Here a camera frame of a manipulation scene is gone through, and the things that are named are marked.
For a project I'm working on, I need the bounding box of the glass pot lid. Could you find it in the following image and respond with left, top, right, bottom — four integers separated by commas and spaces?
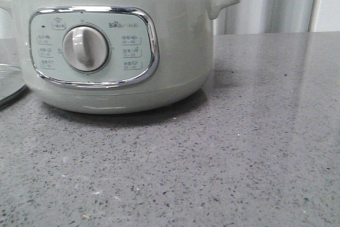
1, 64, 28, 108

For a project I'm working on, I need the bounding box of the pale green electric pot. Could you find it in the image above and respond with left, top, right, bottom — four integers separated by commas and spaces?
1, 0, 241, 114

